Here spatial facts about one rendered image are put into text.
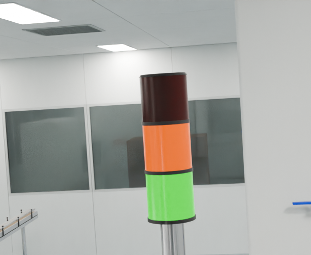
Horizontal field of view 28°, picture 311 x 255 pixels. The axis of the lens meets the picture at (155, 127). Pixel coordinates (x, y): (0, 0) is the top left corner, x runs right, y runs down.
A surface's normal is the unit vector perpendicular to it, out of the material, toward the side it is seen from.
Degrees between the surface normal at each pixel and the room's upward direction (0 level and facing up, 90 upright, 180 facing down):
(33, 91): 90
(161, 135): 90
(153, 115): 90
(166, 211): 90
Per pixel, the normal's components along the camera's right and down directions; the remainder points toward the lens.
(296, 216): -0.14, 0.06
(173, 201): 0.10, 0.04
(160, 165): -0.36, 0.07
